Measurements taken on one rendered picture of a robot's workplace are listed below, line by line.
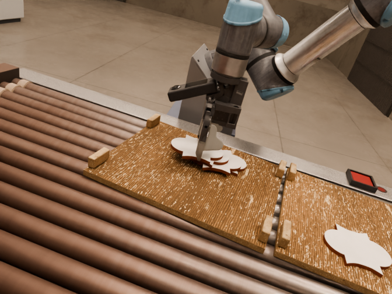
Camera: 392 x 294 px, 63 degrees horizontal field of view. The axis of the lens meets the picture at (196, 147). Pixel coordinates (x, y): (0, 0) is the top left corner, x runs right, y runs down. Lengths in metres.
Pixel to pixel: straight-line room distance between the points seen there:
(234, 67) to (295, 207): 0.35
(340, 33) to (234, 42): 0.44
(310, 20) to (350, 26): 9.99
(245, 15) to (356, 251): 0.52
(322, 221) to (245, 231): 0.20
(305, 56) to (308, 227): 0.55
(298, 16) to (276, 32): 10.19
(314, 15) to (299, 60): 9.95
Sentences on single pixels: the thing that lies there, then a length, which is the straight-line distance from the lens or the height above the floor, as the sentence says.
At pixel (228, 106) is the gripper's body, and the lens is 0.73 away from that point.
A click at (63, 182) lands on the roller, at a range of 0.74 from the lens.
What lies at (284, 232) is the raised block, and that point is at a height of 0.96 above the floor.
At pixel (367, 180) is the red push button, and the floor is 0.93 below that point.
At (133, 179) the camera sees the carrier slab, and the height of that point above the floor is 0.94.
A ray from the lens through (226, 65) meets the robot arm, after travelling 0.70.
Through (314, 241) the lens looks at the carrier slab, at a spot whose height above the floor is 0.94.
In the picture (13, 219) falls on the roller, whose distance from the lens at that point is 0.65.
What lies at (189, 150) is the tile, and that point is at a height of 0.97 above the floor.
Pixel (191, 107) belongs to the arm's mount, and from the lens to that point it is 1.13.
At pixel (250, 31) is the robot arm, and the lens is 0.69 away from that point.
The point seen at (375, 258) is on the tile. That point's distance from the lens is 0.76.
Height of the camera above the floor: 1.35
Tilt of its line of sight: 28 degrees down
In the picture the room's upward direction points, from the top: 15 degrees clockwise
